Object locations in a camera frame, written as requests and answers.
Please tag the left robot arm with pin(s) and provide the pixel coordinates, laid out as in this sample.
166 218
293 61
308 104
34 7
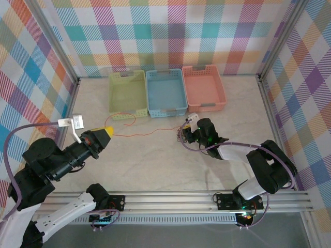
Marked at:
33 191

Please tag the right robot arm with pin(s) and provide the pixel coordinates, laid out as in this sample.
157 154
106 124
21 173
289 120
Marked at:
271 170

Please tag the blue perforated plastic basket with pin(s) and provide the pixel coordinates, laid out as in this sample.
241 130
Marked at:
166 94

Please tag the pink perforated plastic basket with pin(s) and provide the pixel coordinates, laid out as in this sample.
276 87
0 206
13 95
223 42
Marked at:
204 89

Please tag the green perforated plastic basket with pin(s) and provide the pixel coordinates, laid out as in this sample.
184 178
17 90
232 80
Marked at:
128 95

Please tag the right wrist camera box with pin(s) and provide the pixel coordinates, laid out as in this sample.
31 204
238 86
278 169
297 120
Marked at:
193 119

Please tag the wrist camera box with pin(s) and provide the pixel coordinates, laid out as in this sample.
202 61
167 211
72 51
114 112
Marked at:
77 122
193 119

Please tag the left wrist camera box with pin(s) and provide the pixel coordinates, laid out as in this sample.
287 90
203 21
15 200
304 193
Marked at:
77 122

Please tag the aluminium side rail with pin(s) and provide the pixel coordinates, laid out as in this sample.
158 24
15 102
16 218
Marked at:
73 95
271 116

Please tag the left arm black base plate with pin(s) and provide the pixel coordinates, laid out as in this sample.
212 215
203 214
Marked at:
117 202

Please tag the aluminium mounting rail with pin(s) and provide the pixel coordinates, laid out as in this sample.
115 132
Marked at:
168 202

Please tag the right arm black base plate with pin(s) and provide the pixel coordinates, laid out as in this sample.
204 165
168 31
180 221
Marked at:
225 201

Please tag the aluminium frame post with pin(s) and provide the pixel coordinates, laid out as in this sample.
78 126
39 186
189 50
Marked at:
281 38
58 41

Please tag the aluminium frame leg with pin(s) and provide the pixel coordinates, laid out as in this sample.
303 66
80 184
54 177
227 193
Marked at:
310 232

